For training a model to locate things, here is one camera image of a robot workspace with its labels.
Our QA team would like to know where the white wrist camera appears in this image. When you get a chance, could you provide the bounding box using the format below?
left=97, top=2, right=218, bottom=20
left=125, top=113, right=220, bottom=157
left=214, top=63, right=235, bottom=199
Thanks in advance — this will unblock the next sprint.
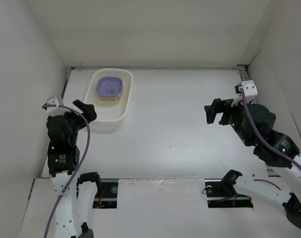
left=231, top=80, right=258, bottom=106
left=46, top=95, right=65, bottom=117

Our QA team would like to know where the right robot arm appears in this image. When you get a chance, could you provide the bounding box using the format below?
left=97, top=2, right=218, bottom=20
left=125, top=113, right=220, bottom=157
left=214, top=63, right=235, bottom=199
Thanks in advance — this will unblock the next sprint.
left=203, top=99, right=301, bottom=229

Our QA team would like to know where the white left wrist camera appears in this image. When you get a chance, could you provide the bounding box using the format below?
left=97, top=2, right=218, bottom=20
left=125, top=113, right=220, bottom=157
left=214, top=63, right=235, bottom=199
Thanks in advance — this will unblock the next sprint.
left=46, top=95, right=65, bottom=117

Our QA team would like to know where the purple panda plate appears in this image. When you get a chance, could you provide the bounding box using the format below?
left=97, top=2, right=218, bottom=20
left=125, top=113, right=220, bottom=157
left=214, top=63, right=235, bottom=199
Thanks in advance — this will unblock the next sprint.
left=96, top=76, right=123, bottom=98
left=98, top=95, right=121, bottom=102

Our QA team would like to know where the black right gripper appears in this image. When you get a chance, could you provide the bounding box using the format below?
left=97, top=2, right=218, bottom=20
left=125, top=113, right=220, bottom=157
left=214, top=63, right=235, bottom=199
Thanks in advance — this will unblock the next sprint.
left=204, top=95, right=252, bottom=145

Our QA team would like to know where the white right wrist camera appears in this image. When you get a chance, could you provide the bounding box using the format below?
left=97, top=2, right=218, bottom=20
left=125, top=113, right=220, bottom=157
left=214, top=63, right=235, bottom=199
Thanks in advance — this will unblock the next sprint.
left=231, top=80, right=258, bottom=106

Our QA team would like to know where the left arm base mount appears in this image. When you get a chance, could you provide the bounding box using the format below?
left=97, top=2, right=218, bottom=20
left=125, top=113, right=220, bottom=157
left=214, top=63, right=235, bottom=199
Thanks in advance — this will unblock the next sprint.
left=93, top=178, right=118, bottom=209

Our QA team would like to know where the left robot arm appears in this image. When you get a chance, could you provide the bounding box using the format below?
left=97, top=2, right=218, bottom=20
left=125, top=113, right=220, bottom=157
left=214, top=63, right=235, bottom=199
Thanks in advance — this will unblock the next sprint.
left=42, top=96, right=102, bottom=238

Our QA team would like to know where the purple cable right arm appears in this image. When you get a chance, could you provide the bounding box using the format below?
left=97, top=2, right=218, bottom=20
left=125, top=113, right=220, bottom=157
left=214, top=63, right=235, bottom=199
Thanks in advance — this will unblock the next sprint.
left=241, top=89, right=301, bottom=180

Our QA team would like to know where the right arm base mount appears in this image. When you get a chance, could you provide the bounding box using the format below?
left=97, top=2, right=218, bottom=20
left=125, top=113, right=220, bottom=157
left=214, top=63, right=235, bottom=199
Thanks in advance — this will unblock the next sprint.
left=201, top=170, right=253, bottom=208

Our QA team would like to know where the white perforated plastic bin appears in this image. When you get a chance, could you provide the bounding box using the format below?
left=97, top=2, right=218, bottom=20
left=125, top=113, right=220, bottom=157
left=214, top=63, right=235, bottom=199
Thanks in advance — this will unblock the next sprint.
left=84, top=68, right=133, bottom=133

